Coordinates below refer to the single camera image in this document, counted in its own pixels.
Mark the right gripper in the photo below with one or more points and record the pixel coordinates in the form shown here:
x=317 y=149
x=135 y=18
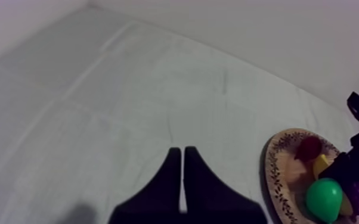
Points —
x=351 y=165

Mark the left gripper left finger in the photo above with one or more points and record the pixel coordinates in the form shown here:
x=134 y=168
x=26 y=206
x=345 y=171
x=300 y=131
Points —
x=159 y=194

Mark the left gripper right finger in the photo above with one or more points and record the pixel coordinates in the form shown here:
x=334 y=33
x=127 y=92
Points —
x=210 y=194

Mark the yellow toy banana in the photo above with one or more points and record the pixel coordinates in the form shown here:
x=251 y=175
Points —
x=320 y=165

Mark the green toy pear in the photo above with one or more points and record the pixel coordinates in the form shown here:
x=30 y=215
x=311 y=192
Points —
x=323 y=200

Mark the small red fruit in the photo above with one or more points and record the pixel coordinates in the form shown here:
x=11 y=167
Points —
x=308 y=148

